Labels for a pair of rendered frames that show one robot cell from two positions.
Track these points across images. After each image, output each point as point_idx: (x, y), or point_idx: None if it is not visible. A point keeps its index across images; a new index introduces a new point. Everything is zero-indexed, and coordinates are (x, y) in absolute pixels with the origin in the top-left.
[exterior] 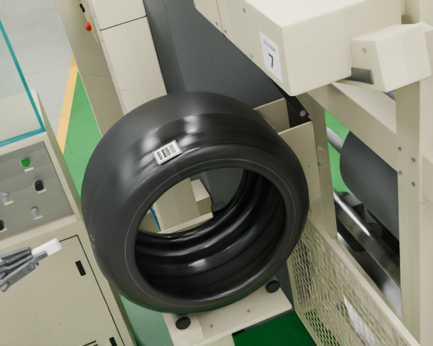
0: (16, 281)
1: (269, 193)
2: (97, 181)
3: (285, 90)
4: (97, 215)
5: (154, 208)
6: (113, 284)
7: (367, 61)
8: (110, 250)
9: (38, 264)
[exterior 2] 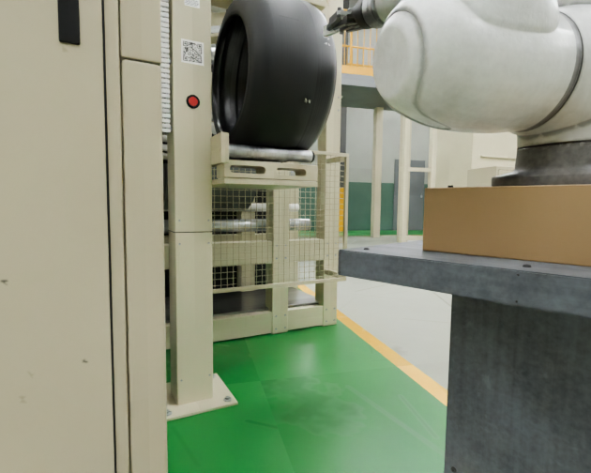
0: (362, 29)
1: (226, 125)
2: (302, 6)
3: (323, 4)
4: (325, 22)
5: (181, 127)
6: (332, 83)
7: (322, 10)
8: (335, 49)
9: (341, 34)
